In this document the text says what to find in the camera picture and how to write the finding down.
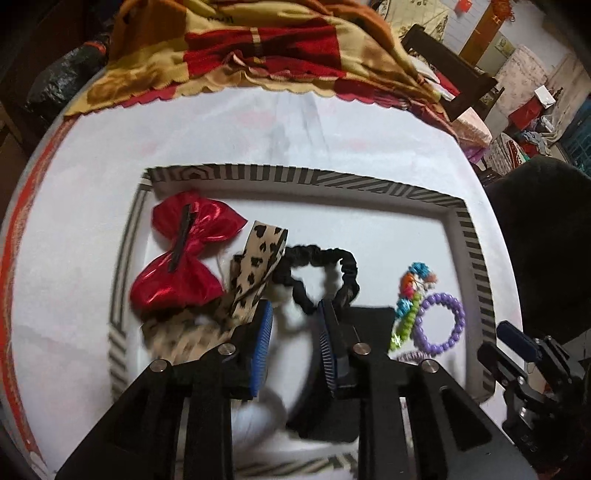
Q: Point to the shiny red hair bow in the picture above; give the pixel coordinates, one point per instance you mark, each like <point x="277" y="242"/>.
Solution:
<point x="203" y="221"/>

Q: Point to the pale floral wall poster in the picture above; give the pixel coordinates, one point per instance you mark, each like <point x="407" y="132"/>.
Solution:
<point x="415" y="18"/>

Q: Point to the black plastic bag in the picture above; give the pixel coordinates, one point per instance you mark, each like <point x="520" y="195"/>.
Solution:
<point x="64" y="78"/>

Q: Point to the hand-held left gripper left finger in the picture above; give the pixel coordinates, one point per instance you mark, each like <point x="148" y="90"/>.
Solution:
<point x="261" y="350"/>

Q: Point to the dark cloth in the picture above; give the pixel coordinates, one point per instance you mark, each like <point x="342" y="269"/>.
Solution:
<point x="545" y="230"/>

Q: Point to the small white box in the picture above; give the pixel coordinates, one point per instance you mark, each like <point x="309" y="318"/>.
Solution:
<point x="545" y="96"/>

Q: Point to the green beaded hair clip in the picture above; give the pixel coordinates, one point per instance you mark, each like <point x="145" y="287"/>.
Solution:
<point x="406" y="323"/>

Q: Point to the orange and red blanket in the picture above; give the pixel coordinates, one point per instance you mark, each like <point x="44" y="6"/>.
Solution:
<point x="277" y="46"/>

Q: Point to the black scrunchie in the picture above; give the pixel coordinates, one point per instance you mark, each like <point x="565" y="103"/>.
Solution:
<point x="346" y="265"/>

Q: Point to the small red paper square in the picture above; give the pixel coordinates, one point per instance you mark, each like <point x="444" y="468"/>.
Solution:
<point x="463" y="4"/>

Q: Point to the striped cardboard box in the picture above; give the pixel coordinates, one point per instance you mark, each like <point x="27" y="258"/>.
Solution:
<point x="300" y="177"/>

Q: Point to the dark wooden chair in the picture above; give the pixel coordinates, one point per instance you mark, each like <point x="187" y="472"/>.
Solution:
<point x="443" y="60"/>

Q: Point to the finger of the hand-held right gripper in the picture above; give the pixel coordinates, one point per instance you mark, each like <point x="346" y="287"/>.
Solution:
<point x="496" y="362"/>
<point x="517" y="340"/>

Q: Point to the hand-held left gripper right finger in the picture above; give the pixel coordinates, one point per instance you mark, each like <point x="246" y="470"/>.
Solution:
<point x="330" y="346"/>

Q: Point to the leopard print hair bow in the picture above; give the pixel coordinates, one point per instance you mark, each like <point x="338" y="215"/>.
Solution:
<point x="263" y="244"/>

